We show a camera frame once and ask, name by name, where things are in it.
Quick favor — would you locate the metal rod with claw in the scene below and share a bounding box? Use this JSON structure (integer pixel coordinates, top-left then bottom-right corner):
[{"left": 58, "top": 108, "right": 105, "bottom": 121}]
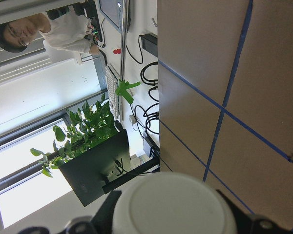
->
[{"left": 114, "top": 0, "right": 141, "bottom": 104}]

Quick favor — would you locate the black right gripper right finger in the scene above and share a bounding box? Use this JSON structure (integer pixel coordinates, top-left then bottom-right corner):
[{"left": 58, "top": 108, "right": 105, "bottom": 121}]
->
[{"left": 216, "top": 189, "right": 293, "bottom": 234}]

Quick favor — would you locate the person in white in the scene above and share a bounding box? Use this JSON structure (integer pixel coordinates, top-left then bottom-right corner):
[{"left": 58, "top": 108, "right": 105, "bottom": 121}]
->
[{"left": 0, "top": 6, "right": 99, "bottom": 55}]

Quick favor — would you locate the white keyboard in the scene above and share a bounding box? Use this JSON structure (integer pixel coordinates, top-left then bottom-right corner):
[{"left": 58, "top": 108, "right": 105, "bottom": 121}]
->
[{"left": 105, "top": 63, "right": 123, "bottom": 121}]

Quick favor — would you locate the pale blue plastic cup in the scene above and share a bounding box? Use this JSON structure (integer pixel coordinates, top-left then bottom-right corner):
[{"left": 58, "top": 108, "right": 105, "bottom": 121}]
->
[{"left": 112, "top": 172, "right": 237, "bottom": 234}]

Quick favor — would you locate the green potted plant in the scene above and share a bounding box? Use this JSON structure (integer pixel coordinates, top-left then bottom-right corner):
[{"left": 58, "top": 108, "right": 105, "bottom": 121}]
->
[{"left": 30, "top": 95, "right": 117, "bottom": 177}]

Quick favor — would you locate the black power adapter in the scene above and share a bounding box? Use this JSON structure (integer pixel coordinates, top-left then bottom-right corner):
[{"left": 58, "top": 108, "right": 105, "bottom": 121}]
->
[{"left": 141, "top": 33, "right": 158, "bottom": 57}]

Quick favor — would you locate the black computer monitor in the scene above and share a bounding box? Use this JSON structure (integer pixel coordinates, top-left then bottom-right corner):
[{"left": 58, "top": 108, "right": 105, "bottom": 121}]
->
[{"left": 59, "top": 129, "right": 160, "bottom": 207}]

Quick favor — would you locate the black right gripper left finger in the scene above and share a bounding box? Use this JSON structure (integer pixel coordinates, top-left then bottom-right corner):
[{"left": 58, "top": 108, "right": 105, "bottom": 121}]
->
[{"left": 17, "top": 190, "right": 123, "bottom": 234}]

